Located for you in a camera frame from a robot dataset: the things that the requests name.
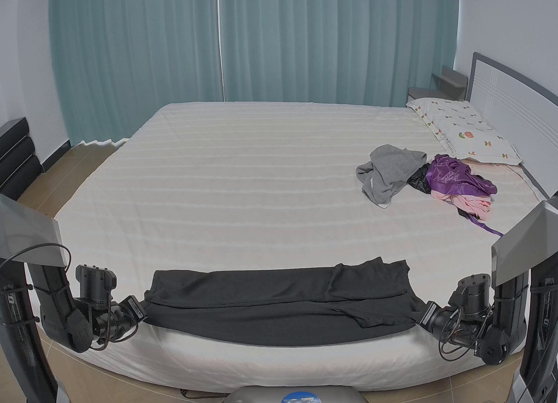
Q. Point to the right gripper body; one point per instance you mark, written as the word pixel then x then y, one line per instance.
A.
pixel 442 320

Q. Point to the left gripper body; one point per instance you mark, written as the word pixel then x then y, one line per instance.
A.
pixel 122 320

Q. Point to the black T-shirt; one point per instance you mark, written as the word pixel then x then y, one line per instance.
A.
pixel 270 301

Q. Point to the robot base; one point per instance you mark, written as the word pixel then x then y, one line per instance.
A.
pixel 261 396

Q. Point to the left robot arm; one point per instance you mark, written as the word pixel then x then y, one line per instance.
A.
pixel 52 296

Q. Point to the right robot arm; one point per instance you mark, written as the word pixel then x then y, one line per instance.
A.
pixel 510 296

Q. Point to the bed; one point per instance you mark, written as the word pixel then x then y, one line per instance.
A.
pixel 261 161

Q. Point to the pink garment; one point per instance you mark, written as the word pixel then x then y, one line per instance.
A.
pixel 473 207

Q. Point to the black shiny garment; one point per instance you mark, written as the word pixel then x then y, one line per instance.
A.
pixel 419 181

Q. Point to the purple satin garment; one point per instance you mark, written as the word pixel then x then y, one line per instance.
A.
pixel 453 174

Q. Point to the grey garment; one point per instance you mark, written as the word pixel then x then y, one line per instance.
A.
pixel 388 168

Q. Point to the white printed pillow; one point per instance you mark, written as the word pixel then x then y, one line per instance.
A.
pixel 464 129

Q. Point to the black chest of drawers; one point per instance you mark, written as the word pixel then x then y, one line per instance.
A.
pixel 17 155

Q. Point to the grey bedside table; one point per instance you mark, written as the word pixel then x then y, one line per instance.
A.
pixel 449 78

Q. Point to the blue-green curtain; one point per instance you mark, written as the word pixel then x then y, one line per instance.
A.
pixel 340 31
pixel 130 44

